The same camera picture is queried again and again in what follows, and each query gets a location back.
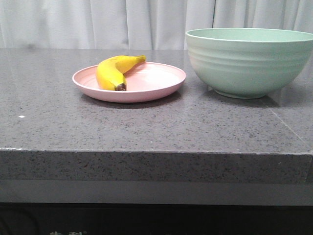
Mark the yellow banana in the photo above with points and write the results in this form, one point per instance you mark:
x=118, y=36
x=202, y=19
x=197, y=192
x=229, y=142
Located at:
x=110, y=72

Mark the pink plate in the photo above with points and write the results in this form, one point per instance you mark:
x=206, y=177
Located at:
x=145, y=82

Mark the green bowl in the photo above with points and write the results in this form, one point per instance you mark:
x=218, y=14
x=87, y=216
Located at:
x=247, y=62

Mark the white curtain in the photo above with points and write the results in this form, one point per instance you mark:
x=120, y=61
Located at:
x=138, y=24

